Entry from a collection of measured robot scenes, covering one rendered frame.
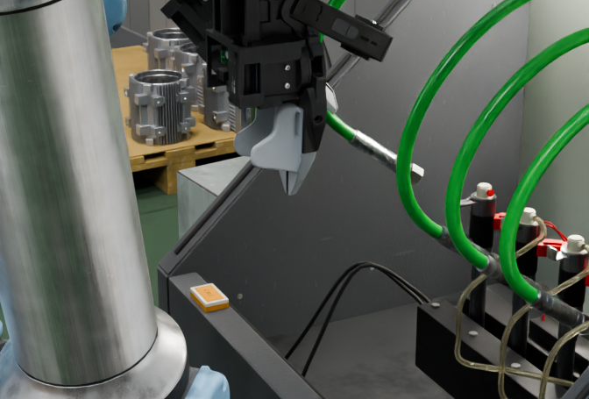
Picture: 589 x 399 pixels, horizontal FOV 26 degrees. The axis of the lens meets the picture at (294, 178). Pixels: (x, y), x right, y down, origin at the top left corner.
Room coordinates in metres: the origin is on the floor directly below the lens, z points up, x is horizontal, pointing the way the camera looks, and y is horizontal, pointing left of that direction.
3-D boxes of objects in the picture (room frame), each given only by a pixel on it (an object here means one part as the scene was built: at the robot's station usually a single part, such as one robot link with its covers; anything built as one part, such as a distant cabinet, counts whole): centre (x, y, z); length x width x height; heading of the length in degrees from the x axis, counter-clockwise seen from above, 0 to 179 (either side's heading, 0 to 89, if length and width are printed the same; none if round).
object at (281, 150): (1.05, 0.01, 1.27); 0.06 x 0.03 x 0.09; 116
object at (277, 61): (1.06, 0.02, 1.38); 0.09 x 0.08 x 0.12; 116
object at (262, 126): (1.07, 0.03, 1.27); 0.06 x 0.03 x 0.09; 116
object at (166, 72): (4.70, 0.73, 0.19); 1.37 x 0.94 x 0.38; 33
